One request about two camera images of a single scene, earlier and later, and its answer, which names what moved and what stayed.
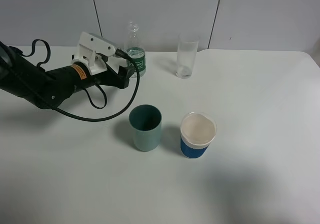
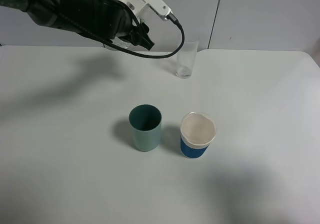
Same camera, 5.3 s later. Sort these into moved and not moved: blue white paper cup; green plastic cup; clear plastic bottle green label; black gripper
Moved: clear plastic bottle green label; black gripper
Not moved: green plastic cup; blue white paper cup
